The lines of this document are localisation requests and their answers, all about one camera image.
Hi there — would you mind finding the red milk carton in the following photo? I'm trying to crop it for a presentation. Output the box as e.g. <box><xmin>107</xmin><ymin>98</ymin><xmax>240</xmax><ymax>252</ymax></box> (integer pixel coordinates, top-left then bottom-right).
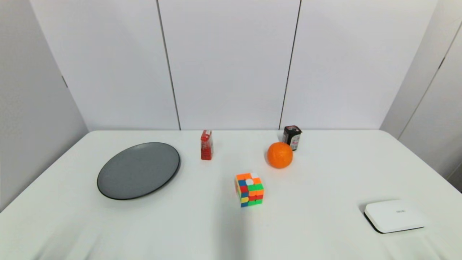
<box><xmin>201</xmin><ymin>130</ymin><xmax>214</xmax><ymax>160</ymax></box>

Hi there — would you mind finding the orange fruit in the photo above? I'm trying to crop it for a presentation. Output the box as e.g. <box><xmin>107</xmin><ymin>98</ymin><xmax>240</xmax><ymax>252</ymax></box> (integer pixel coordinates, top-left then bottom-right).
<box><xmin>267</xmin><ymin>142</ymin><xmax>293</xmax><ymax>169</ymax></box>

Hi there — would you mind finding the black drink carton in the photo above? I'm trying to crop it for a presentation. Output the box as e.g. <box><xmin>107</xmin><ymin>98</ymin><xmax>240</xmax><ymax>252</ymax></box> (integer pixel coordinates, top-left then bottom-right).
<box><xmin>283</xmin><ymin>125</ymin><xmax>302</xmax><ymax>151</ymax></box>

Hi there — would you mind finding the multicoloured puzzle cube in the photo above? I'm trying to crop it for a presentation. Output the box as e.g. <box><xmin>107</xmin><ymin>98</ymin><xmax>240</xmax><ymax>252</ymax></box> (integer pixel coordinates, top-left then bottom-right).
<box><xmin>236</xmin><ymin>173</ymin><xmax>265</xmax><ymax>208</ymax></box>

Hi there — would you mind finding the dark grey round plate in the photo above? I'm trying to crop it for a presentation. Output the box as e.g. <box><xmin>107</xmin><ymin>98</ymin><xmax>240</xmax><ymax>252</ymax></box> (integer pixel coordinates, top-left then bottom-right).
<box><xmin>97</xmin><ymin>142</ymin><xmax>180</xmax><ymax>200</ymax></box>

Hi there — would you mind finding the flat white device box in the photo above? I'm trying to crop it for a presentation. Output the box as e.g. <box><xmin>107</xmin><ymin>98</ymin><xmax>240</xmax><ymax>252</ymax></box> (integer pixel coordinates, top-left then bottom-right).
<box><xmin>364</xmin><ymin>200</ymin><xmax>425</xmax><ymax>234</ymax></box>

